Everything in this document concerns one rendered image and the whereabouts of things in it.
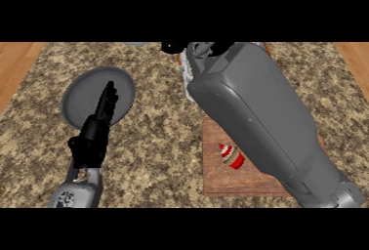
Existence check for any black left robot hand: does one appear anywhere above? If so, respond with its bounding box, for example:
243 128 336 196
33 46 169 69
66 80 121 169

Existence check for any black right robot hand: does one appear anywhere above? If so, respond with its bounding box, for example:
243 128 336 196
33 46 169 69
159 42 236 56

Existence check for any red and white can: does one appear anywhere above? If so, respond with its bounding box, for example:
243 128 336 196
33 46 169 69
217 143 248 170

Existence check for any brown wooden cutting board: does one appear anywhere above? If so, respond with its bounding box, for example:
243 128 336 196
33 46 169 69
200 116 330 197

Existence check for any grey round plate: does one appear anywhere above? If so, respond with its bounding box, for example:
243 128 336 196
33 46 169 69
60 66 137 131

